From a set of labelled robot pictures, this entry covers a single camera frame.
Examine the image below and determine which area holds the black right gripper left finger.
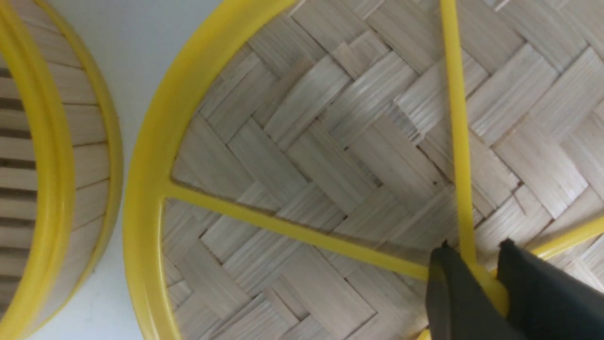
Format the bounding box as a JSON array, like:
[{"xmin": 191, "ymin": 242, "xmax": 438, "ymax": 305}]
[{"xmin": 426, "ymin": 242, "xmax": 526, "ymax": 340}]

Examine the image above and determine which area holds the yellow bamboo steamer basket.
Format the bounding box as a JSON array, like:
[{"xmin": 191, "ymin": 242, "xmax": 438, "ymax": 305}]
[{"xmin": 1, "ymin": 0, "xmax": 123, "ymax": 340}]

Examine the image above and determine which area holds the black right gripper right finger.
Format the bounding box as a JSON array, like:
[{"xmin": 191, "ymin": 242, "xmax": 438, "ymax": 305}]
[{"xmin": 497, "ymin": 239, "xmax": 604, "ymax": 340}]

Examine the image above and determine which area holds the yellow woven bamboo steamer lid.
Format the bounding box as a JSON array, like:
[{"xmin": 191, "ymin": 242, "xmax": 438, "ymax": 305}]
[{"xmin": 124, "ymin": 0, "xmax": 604, "ymax": 340}]

